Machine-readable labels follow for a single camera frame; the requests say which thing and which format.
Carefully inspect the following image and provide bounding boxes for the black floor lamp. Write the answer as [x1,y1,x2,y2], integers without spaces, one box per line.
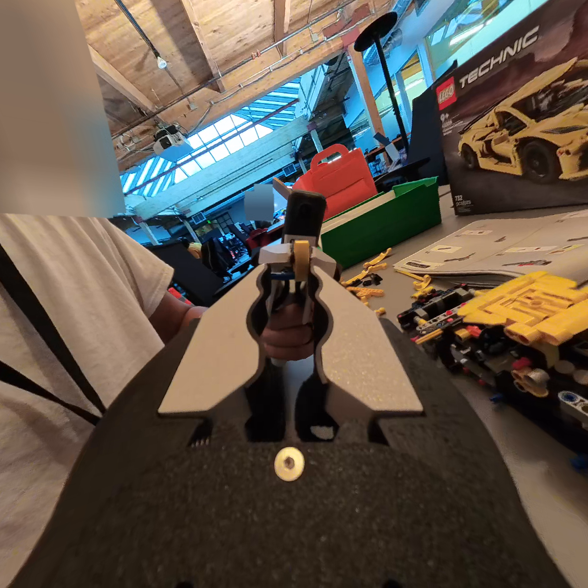
[354,11,412,152]

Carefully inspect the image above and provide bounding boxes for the grey desk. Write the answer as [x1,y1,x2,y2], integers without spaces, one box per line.
[276,184,588,588]

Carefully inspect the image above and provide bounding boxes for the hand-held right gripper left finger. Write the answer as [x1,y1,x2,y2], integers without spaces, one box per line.
[157,266,285,443]

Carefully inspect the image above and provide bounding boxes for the person's left forearm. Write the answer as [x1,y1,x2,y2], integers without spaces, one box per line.
[149,289,207,343]

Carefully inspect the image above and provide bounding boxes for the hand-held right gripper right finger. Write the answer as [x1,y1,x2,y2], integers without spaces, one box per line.
[296,265,423,440]

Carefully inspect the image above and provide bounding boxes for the yellow rounded beam piece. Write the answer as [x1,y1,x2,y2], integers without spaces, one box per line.
[294,240,312,282]

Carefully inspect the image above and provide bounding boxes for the black office chair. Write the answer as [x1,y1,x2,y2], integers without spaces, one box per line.
[147,232,258,307]

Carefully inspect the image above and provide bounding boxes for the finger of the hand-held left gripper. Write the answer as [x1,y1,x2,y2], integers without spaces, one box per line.
[258,243,296,267]
[310,249,339,278]

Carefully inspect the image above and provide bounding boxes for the open instruction booklet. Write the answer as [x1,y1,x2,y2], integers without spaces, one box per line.
[393,209,588,282]

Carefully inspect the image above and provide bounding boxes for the ceiling mounted device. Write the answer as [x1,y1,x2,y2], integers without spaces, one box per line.
[152,122,190,157]

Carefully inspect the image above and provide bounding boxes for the yellow black brick car model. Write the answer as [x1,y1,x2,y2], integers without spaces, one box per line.
[397,271,588,462]

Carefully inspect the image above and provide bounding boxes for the black shoulder strap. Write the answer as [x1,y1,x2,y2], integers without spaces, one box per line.
[0,360,102,425]
[0,243,108,414]

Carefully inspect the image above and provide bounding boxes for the dark toy car box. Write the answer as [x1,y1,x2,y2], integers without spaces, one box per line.
[436,0,588,217]

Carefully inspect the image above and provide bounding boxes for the large paned window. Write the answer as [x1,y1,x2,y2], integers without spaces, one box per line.
[119,76,318,212]

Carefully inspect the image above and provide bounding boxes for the pile of yellow brick pieces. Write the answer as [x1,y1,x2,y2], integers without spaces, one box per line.
[342,247,432,319]

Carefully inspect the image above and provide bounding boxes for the black partition panel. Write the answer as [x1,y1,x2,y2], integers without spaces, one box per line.
[409,60,455,184]

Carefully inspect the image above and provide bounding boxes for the green plastic bin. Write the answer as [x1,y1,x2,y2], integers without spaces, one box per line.
[319,177,442,272]

